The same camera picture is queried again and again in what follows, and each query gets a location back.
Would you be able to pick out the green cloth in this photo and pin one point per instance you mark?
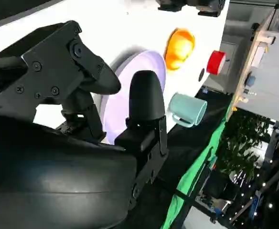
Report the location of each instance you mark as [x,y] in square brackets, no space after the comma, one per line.
[194,171]

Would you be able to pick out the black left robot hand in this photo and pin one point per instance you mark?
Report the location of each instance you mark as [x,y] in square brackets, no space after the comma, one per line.
[210,7]

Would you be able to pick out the red round object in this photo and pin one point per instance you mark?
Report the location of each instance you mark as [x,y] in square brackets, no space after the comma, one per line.
[214,62]

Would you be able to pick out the lilac plate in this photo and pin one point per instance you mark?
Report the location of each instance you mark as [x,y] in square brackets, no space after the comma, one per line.
[144,62]

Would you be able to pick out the black metal machine frame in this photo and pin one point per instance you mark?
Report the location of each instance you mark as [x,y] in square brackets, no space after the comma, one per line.
[273,190]

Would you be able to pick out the green potted plant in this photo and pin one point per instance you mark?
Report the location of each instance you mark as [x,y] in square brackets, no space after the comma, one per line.
[244,143]

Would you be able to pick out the orange and white bread roll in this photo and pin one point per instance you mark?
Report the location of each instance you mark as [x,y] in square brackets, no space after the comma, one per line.
[180,48]

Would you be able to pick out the black table grommet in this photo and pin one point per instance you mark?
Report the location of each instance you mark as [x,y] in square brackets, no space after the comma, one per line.
[201,74]

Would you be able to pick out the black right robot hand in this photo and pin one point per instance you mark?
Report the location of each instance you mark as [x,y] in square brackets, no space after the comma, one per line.
[46,167]

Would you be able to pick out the pale green mug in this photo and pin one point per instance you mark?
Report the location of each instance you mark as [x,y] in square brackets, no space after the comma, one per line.
[187,108]

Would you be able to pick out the wooden workbench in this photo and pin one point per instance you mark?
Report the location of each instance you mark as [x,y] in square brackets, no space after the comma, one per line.
[243,71]

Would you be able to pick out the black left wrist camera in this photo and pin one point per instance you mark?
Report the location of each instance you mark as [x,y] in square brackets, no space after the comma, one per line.
[173,3]

